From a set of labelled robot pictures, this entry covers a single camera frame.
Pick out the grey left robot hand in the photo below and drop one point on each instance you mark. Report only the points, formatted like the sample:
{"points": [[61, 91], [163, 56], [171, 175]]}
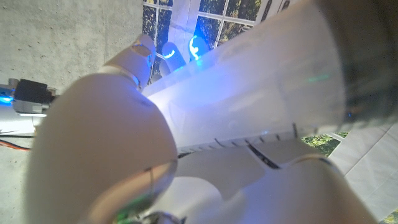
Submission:
{"points": [[99, 140]]}

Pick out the large clear plastic syringe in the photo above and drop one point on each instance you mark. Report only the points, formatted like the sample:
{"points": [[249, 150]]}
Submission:
{"points": [[248, 93]]}

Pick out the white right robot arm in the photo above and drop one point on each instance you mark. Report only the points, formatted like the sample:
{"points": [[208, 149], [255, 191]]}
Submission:
{"points": [[31, 96]]}

